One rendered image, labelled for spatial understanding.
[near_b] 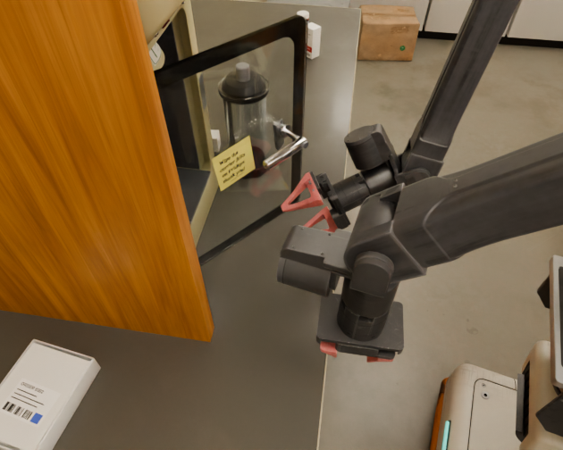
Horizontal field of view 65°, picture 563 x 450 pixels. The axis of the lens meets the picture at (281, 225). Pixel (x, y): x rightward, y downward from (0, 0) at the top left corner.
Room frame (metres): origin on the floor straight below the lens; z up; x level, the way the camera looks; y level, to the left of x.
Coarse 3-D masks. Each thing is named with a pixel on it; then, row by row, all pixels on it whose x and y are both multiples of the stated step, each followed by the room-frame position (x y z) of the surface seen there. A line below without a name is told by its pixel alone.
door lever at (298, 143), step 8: (288, 128) 0.63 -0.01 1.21; (288, 136) 0.61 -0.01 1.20; (296, 136) 0.61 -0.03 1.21; (296, 144) 0.58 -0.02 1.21; (304, 144) 0.59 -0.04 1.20; (280, 152) 0.57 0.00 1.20; (288, 152) 0.57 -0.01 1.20; (296, 152) 0.58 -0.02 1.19; (272, 160) 0.55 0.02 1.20; (280, 160) 0.56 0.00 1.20; (272, 168) 0.54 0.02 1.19
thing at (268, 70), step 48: (240, 48) 0.57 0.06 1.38; (288, 48) 0.63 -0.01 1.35; (192, 96) 0.52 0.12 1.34; (240, 96) 0.57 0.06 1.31; (288, 96) 0.63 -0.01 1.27; (192, 144) 0.51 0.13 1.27; (288, 144) 0.63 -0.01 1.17; (192, 192) 0.50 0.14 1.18; (240, 192) 0.56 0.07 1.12; (288, 192) 0.64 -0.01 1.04; (240, 240) 0.55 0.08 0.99
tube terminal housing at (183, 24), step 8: (184, 0) 0.74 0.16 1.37; (184, 8) 0.74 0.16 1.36; (176, 16) 0.77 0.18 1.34; (184, 16) 0.77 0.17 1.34; (192, 16) 0.77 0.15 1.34; (168, 24) 0.66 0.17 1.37; (176, 24) 0.76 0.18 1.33; (184, 24) 0.77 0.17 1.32; (192, 24) 0.76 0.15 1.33; (160, 32) 0.63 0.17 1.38; (176, 32) 0.75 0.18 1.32; (184, 32) 0.77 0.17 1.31; (192, 32) 0.75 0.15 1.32; (152, 40) 0.60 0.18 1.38; (176, 40) 0.75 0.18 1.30; (184, 40) 0.77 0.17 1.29; (192, 40) 0.75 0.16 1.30; (184, 48) 0.77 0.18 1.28; (192, 48) 0.74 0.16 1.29; (184, 56) 0.77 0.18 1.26
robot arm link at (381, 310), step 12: (336, 276) 0.26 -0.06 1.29; (348, 276) 0.25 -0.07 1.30; (348, 288) 0.25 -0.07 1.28; (396, 288) 0.25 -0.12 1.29; (348, 300) 0.25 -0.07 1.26; (360, 300) 0.24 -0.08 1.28; (372, 300) 0.24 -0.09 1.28; (384, 300) 0.24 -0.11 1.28; (360, 312) 0.24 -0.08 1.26; (372, 312) 0.24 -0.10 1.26; (384, 312) 0.24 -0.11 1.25
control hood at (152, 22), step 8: (144, 0) 0.44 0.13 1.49; (152, 0) 0.44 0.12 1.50; (160, 0) 0.44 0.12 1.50; (168, 0) 0.44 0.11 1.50; (176, 0) 0.44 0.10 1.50; (144, 8) 0.44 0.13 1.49; (152, 8) 0.44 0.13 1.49; (160, 8) 0.44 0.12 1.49; (168, 8) 0.44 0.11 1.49; (176, 8) 0.44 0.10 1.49; (144, 16) 0.44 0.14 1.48; (152, 16) 0.44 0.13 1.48; (160, 16) 0.44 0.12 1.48; (168, 16) 0.44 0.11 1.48; (144, 24) 0.44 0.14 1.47; (152, 24) 0.44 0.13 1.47; (160, 24) 0.44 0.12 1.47; (144, 32) 0.44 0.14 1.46; (152, 32) 0.44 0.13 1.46
